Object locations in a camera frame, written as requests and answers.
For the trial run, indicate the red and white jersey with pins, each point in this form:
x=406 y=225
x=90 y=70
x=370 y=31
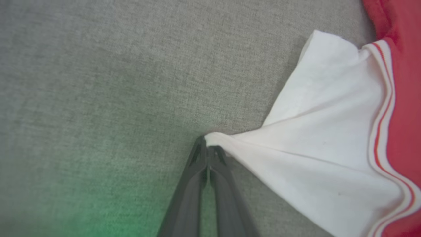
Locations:
x=329 y=131

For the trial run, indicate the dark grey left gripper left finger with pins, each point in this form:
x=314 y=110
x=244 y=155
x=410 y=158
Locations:
x=187 y=197

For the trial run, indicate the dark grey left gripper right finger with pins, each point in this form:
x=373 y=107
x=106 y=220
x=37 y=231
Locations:
x=227 y=204

